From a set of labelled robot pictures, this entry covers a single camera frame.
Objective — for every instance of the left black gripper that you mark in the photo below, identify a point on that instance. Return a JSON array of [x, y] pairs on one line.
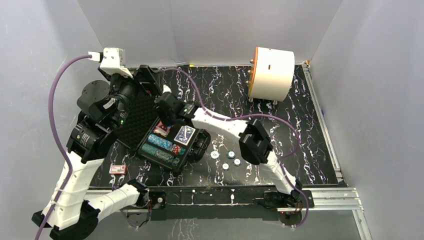
[[140, 79]]

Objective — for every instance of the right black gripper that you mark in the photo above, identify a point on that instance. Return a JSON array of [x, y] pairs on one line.
[[161, 113]]

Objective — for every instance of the red playing card deck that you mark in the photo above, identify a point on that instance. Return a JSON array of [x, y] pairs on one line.
[[162, 129]]

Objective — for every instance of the blue playing card deck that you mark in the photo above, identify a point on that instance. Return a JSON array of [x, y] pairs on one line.
[[184, 135]]

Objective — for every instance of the light blue chip ten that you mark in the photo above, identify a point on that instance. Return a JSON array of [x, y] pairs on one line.
[[214, 154]]

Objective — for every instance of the small white chip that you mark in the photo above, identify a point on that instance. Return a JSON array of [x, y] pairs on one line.
[[225, 167]]

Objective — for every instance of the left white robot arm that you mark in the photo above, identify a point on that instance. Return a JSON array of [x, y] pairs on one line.
[[104, 106]]

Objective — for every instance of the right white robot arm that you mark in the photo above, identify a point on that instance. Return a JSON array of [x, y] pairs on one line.
[[254, 142]]

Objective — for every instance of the light blue chip row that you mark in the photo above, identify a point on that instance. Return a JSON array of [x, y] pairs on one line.
[[166, 144]]

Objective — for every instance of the black poker chip case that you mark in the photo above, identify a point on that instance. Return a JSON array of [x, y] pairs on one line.
[[140, 123]]

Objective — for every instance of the teal green chip row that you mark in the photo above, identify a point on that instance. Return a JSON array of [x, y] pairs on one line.
[[160, 155]]

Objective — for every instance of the small red white box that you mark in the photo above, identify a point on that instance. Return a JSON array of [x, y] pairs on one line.
[[118, 170]]

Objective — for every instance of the white orange cylindrical device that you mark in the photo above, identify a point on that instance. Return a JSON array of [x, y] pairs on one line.
[[271, 74]]

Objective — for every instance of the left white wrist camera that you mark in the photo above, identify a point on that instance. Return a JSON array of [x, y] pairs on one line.
[[112, 61]]

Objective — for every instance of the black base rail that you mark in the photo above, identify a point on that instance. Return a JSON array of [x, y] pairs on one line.
[[225, 202]]

